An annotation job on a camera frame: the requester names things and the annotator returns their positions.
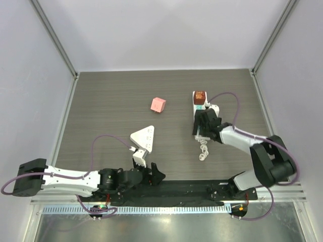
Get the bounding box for white coiled power cord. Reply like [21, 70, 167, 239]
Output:
[198, 138, 209, 161]

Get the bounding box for white triangular socket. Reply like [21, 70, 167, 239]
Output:
[130, 126, 155, 154]

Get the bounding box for white slotted cable duct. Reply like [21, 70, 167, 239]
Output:
[42, 204, 231, 215]

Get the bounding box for aluminium frame post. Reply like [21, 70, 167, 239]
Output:
[250, 0, 299, 76]
[29, 0, 78, 79]

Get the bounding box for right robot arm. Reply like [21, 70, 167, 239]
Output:
[192, 108, 298, 200]

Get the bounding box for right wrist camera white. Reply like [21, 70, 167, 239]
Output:
[204, 102, 220, 117]

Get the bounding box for left aluminium frame post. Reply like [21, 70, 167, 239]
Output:
[29, 0, 78, 79]

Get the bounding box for pink cube plug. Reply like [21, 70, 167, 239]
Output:
[150, 97, 166, 113]

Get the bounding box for red-brown plug adapter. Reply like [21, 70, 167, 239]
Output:
[193, 91, 206, 105]

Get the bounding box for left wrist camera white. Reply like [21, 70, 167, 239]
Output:
[129, 146, 148, 168]

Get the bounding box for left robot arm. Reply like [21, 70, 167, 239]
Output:
[12, 158, 166, 202]

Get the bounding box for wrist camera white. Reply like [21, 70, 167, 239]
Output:
[129, 146, 148, 168]
[204, 102, 220, 117]

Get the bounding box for white power strip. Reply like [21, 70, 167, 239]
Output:
[192, 91, 210, 141]

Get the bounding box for right aluminium frame post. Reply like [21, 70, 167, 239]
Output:
[250, 0, 299, 76]

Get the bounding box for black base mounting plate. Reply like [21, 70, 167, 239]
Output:
[81, 179, 258, 207]

